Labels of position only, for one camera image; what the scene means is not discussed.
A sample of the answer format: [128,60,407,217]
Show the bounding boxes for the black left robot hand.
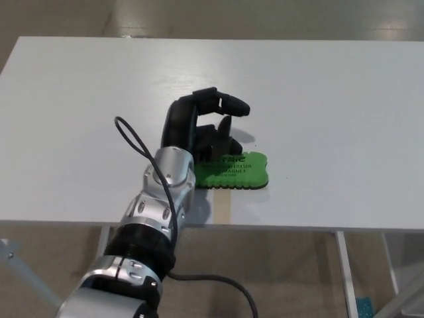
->
[160,86,252,160]

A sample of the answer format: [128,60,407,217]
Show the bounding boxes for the green whiteboard eraser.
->
[193,149,270,191]

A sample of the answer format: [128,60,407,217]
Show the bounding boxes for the teal perforated object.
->
[355,296,374,318]

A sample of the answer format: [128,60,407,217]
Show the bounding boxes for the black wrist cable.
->
[113,115,260,318]

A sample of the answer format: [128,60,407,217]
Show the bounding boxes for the long beige masking tape strip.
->
[213,189,232,225]

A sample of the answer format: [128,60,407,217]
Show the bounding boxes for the grey metal frame bar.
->
[376,277,424,318]
[0,238,64,309]

